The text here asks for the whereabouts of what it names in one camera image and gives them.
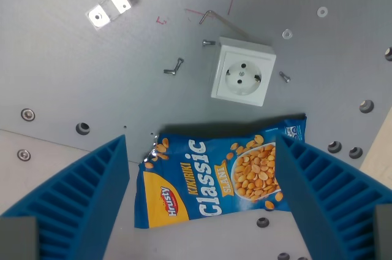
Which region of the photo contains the blue peanut snack bag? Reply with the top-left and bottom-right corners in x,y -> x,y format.
134,113 -> 307,229

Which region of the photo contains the metal hex allen key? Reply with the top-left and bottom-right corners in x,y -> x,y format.
199,10 -> 251,40

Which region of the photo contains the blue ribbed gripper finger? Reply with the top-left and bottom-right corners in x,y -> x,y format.
0,134 -> 130,260
275,132 -> 392,260

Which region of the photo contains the white electrical wall socket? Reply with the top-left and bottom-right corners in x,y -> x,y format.
210,36 -> 277,107

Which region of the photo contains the clear plastic bracket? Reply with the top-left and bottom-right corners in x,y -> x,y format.
85,0 -> 134,30

